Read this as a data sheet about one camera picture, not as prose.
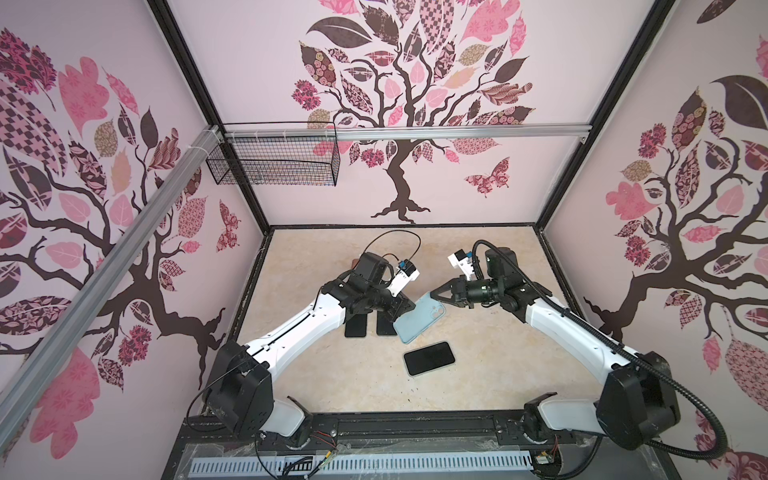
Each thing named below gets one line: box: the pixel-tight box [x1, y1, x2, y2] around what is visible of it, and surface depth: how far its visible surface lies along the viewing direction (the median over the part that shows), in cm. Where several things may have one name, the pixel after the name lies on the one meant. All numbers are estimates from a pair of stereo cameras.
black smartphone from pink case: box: [344, 314, 367, 338], surface depth 94 cm
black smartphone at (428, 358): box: [404, 341, 455, 376], surface depth 87 cm
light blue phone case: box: [393, 292, 446, 344], surface depth 78 cm
